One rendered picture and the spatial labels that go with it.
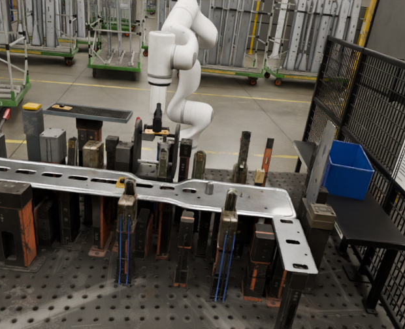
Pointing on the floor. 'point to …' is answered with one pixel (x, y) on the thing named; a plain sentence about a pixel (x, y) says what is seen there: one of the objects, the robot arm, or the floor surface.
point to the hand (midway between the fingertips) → (157, 125)
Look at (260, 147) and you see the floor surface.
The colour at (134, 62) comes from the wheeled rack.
